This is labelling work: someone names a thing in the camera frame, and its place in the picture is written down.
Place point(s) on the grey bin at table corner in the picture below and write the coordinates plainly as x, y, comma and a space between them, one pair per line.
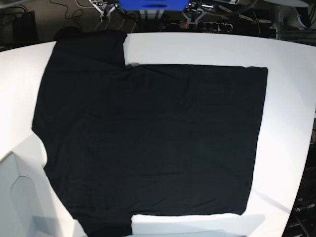
20, 212

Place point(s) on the black T-shirt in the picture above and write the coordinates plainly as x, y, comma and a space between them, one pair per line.
162, 140

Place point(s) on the blue plastic box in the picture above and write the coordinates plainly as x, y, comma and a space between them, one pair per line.
173, 5

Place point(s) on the black power strip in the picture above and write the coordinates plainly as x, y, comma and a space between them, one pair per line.
209, 27

